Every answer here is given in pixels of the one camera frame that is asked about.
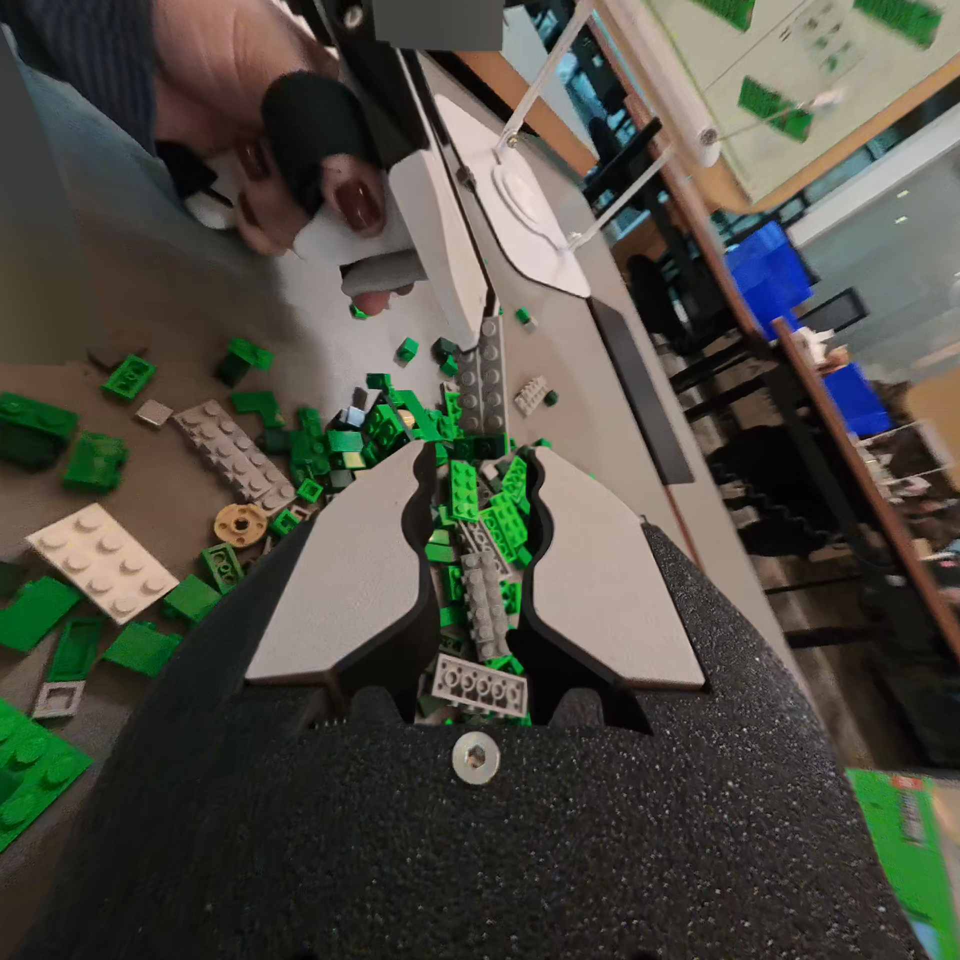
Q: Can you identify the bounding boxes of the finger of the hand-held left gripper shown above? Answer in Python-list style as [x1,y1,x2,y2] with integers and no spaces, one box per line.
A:
[388,141,496,352]

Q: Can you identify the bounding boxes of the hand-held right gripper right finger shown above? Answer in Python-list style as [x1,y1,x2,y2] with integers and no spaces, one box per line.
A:
[504,446,710,727]

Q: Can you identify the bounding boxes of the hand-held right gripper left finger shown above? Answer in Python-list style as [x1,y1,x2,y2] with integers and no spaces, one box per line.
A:
[243,441,442,723]

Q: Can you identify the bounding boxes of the pile of green toy bricks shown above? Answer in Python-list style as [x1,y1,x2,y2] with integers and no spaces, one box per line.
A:
[285,371,556,721]

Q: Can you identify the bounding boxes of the long grey studded plate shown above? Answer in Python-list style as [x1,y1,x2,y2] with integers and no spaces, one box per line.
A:
[456,315,510,438]

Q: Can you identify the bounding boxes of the grey desk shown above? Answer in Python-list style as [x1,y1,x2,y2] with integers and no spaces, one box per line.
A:
[0,52,796,886]

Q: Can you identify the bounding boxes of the black desk panel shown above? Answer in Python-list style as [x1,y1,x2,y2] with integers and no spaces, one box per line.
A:
[588,296,696,487]

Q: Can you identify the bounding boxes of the wooden-edged desk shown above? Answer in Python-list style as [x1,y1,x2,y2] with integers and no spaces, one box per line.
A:
[660,150,960,646]

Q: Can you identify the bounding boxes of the person's left hand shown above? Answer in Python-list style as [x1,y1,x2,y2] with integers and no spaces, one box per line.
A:
[152,0,415,318]

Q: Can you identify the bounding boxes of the white book stand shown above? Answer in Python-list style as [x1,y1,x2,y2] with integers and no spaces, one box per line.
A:
[435,0,960,301]

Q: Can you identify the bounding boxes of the tan round piece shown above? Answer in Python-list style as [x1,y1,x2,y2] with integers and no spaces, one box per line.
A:
[213,502,268,549]

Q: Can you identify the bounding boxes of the grey upturned plate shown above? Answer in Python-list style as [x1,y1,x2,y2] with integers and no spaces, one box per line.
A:
[431,652,531,723]

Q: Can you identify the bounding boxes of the large grey studded plate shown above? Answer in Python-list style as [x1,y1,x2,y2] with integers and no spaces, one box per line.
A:
[174,399,299,516]

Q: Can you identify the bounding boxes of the black office chair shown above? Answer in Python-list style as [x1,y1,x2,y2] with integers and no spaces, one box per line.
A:
[705,420,871,564]

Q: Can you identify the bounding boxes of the green L-shaped plate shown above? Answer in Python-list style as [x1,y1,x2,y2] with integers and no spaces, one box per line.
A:
[228,390,286,430]

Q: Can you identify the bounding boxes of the green smooth tile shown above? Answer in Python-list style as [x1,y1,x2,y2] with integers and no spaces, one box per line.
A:
[102,621,183,680]

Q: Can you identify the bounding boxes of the white studded brick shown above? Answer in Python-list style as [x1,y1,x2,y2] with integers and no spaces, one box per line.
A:
[24,502,181,625]

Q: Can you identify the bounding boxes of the green upturned plate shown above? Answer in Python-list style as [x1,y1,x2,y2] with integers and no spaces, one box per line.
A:
[48,616,106,682]

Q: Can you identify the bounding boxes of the green upturned brick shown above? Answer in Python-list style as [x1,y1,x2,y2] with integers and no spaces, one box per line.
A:
[101,354,157,402]

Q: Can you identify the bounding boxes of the blue storage bin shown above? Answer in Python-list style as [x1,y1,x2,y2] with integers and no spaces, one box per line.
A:
[821,362,894,438]
[723,221,817,339]

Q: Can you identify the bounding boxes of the dark green large brick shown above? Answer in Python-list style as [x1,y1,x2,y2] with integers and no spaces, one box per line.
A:
[0,392,80,474]

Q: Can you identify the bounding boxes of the large green studded plate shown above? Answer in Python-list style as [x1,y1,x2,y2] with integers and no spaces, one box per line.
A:
[0,697,95,855]

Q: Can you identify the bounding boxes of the instruction booklet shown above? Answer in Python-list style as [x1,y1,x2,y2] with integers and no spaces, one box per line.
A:
[645,0,960,204]

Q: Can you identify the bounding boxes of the green toy set box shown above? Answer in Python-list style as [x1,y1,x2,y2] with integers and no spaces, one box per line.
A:
[846,766,960,960]

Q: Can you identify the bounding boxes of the glass partition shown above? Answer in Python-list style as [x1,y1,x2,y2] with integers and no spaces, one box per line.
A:
[787,112,960,391]

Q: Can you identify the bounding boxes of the grey window frame piece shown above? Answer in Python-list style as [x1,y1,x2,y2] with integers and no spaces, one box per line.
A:
[31,681,85,721]

